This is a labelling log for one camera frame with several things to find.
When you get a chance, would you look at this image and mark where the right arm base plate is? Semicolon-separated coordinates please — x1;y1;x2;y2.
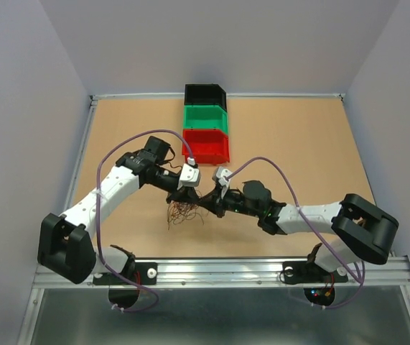
279;261;348;285

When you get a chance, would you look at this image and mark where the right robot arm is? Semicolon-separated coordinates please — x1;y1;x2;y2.
198;180;399;280

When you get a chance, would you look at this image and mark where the red plastic bin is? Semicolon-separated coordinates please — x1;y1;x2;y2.
182;129;230;165

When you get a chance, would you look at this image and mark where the thin cable bundle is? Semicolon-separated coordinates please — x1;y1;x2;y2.
164;195;211;231

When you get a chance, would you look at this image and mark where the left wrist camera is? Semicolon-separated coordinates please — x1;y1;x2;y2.
177;163;201;190

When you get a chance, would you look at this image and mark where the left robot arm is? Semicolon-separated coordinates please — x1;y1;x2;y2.
37;136;200;284

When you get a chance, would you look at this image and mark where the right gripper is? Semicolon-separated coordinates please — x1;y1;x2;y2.
199;184;261;218

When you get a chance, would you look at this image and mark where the aluminium rail frame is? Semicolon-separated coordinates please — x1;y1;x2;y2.
32;93;410;288

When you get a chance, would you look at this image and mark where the black plastic bin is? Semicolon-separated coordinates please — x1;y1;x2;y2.
184;83;227;111

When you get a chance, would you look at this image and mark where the green plastic bin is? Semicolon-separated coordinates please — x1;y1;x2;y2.
183;105;228;134

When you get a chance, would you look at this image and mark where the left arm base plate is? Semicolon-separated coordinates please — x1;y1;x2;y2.
93;261;158;285

